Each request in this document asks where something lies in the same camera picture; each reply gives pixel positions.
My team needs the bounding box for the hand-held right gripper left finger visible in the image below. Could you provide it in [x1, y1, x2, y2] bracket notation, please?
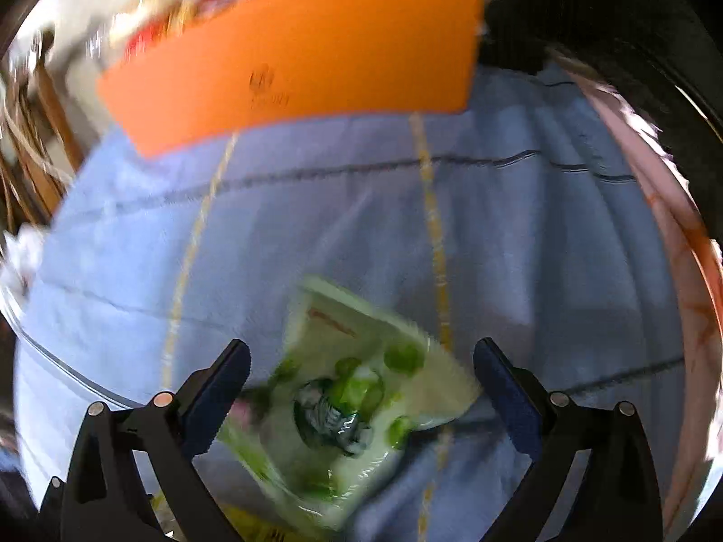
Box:
[39, 339, 253, 542]

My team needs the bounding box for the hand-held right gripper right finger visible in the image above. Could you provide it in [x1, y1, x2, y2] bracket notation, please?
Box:
[473, 337, 663, 542]

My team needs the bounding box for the green and white snack packet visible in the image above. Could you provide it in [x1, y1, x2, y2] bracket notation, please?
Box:
[217, 274, 484, 532]

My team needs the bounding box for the orange storage box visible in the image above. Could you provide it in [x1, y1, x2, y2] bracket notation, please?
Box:
[96, 0, 487, 160]

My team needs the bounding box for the red snack packet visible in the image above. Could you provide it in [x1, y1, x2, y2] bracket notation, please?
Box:
[112, 0, 256, 64]

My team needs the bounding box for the yellow snack packet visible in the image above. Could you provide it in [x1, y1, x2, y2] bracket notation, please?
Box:
[151, 494, 318, 542]

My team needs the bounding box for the blue striped blanket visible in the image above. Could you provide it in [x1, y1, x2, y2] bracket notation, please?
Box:
[14, 62, 693, 542]

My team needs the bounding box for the pink printed cloth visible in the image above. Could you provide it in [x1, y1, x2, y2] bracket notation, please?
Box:
[556, 55, 723, 533]

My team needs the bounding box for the white plastic bag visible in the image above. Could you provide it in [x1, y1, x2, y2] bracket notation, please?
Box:
[0, 226, 47, 297]

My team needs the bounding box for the wooden chair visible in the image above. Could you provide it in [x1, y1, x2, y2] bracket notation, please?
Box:
[0, 25, 87, 234]

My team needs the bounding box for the dark cloth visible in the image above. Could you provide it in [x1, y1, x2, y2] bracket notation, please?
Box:
[477, 0, 723, 145]

